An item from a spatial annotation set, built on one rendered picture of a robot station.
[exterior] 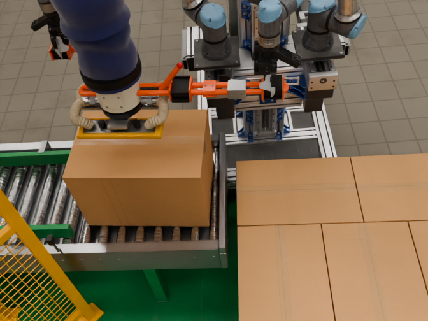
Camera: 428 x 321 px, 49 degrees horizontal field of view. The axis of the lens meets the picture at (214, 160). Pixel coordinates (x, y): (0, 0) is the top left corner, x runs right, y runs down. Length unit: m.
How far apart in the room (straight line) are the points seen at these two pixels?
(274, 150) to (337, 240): 0.92
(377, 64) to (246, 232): 2.14
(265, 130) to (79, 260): 1.32
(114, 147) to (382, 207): 1.29
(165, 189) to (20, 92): 2.36
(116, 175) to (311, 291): 0.97
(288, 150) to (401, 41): 1.65
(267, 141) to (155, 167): 1.15
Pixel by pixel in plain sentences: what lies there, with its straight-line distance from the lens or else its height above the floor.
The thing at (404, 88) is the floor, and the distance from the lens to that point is 3.81.
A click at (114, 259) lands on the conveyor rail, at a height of 0.52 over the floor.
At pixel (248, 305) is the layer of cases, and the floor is 0.54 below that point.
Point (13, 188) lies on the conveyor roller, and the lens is 2.73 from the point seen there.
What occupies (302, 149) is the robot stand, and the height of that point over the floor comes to 0.21.
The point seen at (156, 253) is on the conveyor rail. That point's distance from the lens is 2.23.
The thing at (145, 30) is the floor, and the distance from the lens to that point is 4.41.
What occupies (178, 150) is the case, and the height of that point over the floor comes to 0.95.
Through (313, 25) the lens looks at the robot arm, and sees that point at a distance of 2.30.
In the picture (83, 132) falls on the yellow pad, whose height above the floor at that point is 1.17.
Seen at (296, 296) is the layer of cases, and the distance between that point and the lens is 2.13.
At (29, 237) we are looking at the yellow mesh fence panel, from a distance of 2.06.
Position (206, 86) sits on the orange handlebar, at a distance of 1.81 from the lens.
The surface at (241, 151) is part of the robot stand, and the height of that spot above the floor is 0.21.
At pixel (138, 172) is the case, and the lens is 2.02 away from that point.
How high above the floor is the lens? 2.51
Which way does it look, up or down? 51 degrees down
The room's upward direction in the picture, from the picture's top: 8 degrees counter-clockwise
